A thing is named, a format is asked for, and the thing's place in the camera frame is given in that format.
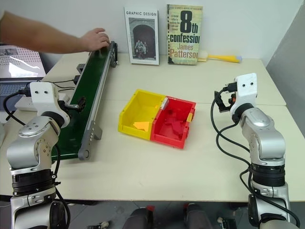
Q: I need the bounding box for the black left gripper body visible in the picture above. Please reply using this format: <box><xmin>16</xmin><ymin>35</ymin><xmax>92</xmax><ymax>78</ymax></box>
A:
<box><xmin>57</xmin><ymin>100</ymin><xmax>72</xmax><ymax>115</ymax></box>

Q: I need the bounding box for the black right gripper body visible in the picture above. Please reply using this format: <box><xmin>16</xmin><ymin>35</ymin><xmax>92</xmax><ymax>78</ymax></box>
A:
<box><xmin>224</xmin><ymin>91</ymin><xmax>237</xmax><ymax>113</ymax></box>

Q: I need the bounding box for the green conveyor belt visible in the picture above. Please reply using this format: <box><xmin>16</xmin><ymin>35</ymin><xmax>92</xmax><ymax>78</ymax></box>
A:
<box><xmin>49</xmin><ymin>41</ymin><xmax>119</xmax><ymax>161</ymax></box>

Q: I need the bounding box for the person's bare hand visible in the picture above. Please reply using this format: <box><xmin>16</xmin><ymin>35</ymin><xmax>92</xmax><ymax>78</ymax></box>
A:
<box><xmin>77</xmin><ymin>28</ymin><xmax>111</xmax><ymax>52</ymax></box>

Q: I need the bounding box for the red plastic bin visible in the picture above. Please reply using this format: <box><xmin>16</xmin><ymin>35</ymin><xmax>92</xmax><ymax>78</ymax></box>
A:
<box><xmin>149</xmin><ymin>95</ymin><xmax>197</xmax><ymax>150</ymax></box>

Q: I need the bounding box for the red flat pieces pile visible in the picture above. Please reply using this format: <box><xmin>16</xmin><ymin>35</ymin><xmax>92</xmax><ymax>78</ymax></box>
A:
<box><xmin>163</xmin><ymin>111</ymin><xmax>189</xmax><ymax>142</ymax></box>

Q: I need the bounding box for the yellow plastic bin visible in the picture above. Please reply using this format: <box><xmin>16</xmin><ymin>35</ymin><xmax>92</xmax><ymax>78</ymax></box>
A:
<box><xmin>118</xmin><ymin>89</ymin><xmax>167</xmax><ymax>141</ymax></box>

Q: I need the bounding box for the open laptop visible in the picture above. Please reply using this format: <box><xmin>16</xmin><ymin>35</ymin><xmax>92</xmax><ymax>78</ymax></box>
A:
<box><xmin>0</xmin><ymin>44</ymin><xmax>47</xmax><ymax>113</ymax></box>

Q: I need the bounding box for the orange flat piece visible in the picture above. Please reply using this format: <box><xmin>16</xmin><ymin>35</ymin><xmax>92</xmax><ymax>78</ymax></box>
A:
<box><xmin>132</xmin><ymin>121</ymin><xmax>152</xmax><ymax>132</ymax></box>

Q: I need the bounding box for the grey partition panel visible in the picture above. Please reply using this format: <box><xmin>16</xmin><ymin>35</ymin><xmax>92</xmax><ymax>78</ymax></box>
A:
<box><xmin>264</xmin><ymin>6</ymin><xmax>305</xmax><ymax>140</ymax></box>

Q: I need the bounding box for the white graphic design book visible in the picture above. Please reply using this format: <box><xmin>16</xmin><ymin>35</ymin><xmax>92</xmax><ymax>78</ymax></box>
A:
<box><xmin>123</xmin><ymin>6</ymin><xmax>160</xmax><ymax>65</ymax></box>

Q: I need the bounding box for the dark rounded shape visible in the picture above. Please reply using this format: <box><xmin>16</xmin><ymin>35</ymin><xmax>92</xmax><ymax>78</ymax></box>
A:
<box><xmin>122</xmin><ymin>207</ymin><xmax>154</xmax><ymax>229</ymax></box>
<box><xmin>184</xmin><ymin>202</ymin><xmax>213</xmax><ymax>229</ymax></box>

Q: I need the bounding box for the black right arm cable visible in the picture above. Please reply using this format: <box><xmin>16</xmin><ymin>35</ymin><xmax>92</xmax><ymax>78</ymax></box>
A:
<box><xmin>210</xmin><ymin>82</ymin><xmax>254</xmax><ymax>193</ymax></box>

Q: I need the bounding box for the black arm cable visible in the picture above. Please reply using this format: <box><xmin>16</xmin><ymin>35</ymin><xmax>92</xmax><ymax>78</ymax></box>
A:
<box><xmin>3</xmin><ymin>90</ymin><xmax>71</xmax><ymax>229</ymax></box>
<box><xmin>210</xmin><ymin>82</ymin><xmax>254</xmax><ymax>193</ymax></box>

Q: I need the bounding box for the thin black power cable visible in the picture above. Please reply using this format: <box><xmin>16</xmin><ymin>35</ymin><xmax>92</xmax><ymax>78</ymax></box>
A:
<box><xmin>51</xmin><ymin>80</ymin><xmax>76</xmax><ymax>92</ymax></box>

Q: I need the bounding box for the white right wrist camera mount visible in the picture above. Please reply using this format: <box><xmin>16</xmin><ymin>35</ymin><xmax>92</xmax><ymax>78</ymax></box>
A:
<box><xmin>233</xmin><ymin>73</ymin><xmax>258</xmax><ymax>111</ymax></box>

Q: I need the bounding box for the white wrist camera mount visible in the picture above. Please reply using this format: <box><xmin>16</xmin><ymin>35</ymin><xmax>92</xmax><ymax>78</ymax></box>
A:
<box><xmin>233</xmin><ymin>73</ymin><xmax>258</xmax><ymax>111</ymax></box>
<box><xmin>29</xmin><ymin>82</ymin><xmax>60</xmax><ymax>113</ymax></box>

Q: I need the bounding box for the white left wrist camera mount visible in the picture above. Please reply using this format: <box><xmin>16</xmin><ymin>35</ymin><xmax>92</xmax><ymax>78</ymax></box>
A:
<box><xmin>29</xmin><ymin>82</ymin><xmax>60</xmax><ymax>113</ymax></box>

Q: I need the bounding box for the yellow handled sponge brush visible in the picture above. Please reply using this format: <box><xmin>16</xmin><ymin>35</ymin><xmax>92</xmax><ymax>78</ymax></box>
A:
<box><xmin>197</xmin><ymin>50</ymin><xmax>243</xmax><ymax>64</ymax></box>

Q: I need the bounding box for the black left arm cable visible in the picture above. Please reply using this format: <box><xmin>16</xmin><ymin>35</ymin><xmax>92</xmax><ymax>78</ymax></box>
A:
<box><xmin>3</xmin><ymin>90</ymin><xmax>71</xmax><ymax>229</ymax></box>

